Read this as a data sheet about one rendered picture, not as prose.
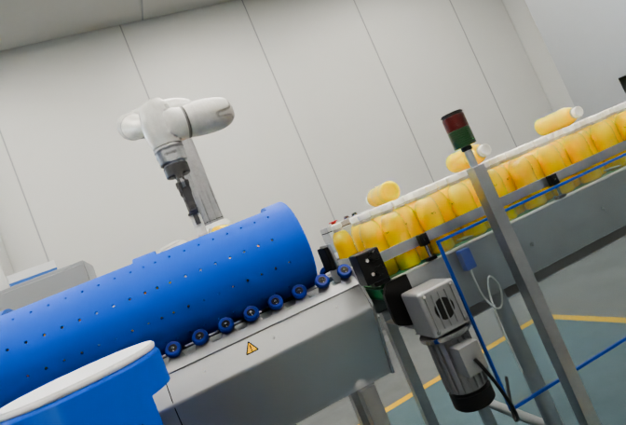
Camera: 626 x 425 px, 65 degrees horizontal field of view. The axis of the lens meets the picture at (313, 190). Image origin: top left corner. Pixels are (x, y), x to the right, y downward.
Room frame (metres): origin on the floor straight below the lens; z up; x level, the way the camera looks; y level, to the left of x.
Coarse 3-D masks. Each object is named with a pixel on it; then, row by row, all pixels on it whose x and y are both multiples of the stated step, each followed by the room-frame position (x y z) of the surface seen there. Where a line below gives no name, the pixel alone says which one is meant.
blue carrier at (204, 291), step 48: (192, 240) 1.41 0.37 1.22; (240, 240) 1.40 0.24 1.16; (288, 240) 1.41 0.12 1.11; (96, 288) 1.30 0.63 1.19; (144, 288) 1.30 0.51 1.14; (192, 288) 1.33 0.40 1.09; (240, 288) 1.37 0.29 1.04; (288, 288) 1.45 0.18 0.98; (0, 336) 1.21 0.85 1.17; (48, 336) 1.23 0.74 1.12; (96, 336) 1.25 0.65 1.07; (144, 336) 1.30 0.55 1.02; (0, 384) 1.19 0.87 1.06
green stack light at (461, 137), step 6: (468, 126) 1.33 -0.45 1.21; (456, 132) 1.33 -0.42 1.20; (462, 132) 1.32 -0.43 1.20; (468, 132) 1.33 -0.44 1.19; (450, 138) 1.35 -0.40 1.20; (456, 138) 1.33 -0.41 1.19; (462, 138) 1.32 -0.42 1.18; (468, 138) 1.32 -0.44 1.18; (474, 138) 1.33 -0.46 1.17; (456, 144) 1.34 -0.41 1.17; (462, 144) 1.33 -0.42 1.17; (468, 144) 1.32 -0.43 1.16
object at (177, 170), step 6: (174, 162) 1.46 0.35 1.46; (180, 162) 1.46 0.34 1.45; (186, 162) 1.49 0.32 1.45; (168, 168) 1.46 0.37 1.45; (174, 168) 1.45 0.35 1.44; (180, 168) 1.46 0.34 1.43; (186, 168) 1.48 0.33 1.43; (168, 174) 1.46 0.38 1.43; (174, 174) 1.45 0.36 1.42; (180, 174) 1.46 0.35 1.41; (186, 174) 1.52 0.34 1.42
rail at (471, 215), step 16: (624, 144) 1.70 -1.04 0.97; (592, 160) 1.65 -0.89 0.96; (560, 176) 1.61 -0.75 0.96; (512, 192) 1.56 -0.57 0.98; (528, 192) 1.57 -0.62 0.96; (480, 208) 1.52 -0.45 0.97; (448, 224) 1.48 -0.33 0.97; (464, 224) 1.50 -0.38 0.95; (416, 240) 1.45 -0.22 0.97; (384, 256) 1.42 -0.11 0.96
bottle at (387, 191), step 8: (384, 184) 1.62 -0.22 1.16; (392, 184) 1.63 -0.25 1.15; (368, 192) 1.75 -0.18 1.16; (376, 192) 1.65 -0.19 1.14; (384, 192) 1.62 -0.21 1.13; (392, 192) 1.63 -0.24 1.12; (400, 192) 1.63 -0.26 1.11; (368, 200) 1.74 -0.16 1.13; (376, 200) 1.68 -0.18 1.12; (384, 200) 1.63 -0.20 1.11
